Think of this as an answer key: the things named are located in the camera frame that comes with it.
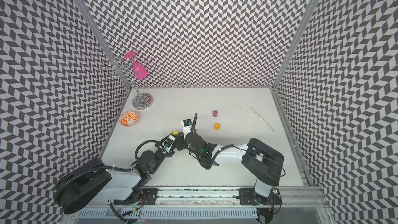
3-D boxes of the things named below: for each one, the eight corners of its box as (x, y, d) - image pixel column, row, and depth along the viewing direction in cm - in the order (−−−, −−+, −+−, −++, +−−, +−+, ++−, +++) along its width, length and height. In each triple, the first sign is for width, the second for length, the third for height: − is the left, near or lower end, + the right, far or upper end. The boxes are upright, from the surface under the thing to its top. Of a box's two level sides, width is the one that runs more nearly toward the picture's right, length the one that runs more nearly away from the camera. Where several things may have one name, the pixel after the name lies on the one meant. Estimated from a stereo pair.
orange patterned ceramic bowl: (120, 127, 100) (117, 123, 96) (125, 115, 106) (122, 111, 102) (136, 127, 100) (134, 123, 96) (140, 115, 106) (138, 111, 102)
